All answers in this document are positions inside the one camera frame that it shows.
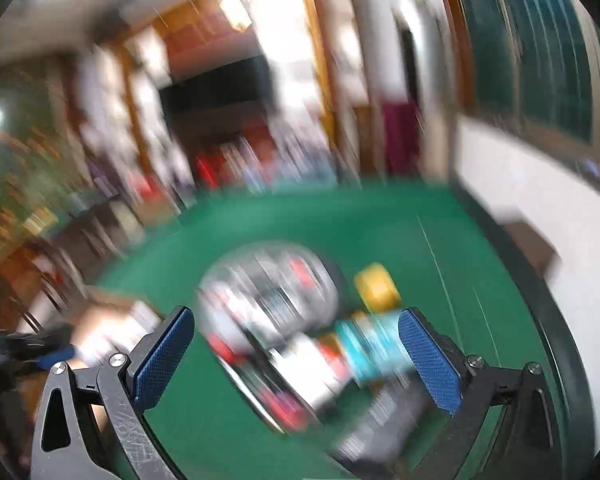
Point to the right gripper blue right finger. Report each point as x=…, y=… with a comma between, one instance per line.
x=525, y=443

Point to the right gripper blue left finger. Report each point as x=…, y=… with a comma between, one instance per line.
x=66, y=442

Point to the black patterned pouch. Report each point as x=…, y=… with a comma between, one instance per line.
x=371, y=448

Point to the teal tissue packet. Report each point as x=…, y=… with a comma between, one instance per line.
x=371, y=346

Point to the brown wooden stool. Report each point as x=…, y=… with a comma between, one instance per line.
x=541, y=254

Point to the yellow round jar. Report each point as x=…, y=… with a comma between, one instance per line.
x=376, y=288

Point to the round silver table centre panel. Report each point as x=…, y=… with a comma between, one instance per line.
x=265, y=293

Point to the maroon hanging cloth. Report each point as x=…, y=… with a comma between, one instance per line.
x=402, y=137

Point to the green framed window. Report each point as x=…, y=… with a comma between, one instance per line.
x=536, y=66

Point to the black flat television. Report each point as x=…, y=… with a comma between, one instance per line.
x=243, y=81

